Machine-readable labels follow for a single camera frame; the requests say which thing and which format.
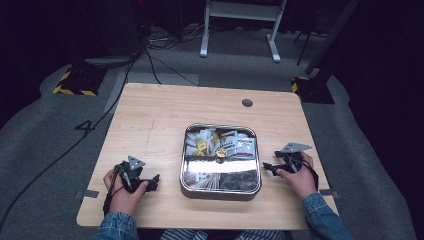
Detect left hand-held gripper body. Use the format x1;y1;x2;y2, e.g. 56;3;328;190
114;155;148;194

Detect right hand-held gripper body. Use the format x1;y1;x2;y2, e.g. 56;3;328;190
273;142;313;174

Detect pile of red-print packets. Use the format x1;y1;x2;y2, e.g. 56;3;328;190
219;129;258;158

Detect silver metal compartment tray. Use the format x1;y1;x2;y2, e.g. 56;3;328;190
179;123;263;202

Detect person's right hand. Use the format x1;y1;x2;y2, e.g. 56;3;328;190
276;151;318;200

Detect person's left hand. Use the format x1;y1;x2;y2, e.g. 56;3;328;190
103;168;150;216

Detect pile of dark packets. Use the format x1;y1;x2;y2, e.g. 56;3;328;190
219;170;259;192

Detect bundle of white stick packets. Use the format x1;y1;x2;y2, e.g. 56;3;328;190
184;171;221;192

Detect grey tape piece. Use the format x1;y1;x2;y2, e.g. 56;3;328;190
318;188;340;198
74;189;100;200

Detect person's striped trousers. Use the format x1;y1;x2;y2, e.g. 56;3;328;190
159;228;295;240

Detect black base with yellow stripes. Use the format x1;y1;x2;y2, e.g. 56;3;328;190
52;64;108;98
290;75;336;105

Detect dark slanted pole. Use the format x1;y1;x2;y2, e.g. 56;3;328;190
304;0;362;76

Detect white metal stand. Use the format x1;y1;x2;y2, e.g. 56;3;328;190
199;0;288;64

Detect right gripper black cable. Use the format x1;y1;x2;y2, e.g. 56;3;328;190
298;159;320;192

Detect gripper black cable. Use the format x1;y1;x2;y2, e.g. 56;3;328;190
102;165;125;216
298;159;320;192

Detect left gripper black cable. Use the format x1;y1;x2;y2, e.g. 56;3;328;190
102;165;125;216

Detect long black floor cable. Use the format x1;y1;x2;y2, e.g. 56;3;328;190
0;49;143;232

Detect thin black floor cable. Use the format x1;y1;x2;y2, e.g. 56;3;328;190
143;46;199;87

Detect tangle of cables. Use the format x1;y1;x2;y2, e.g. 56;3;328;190
145;23;203;51

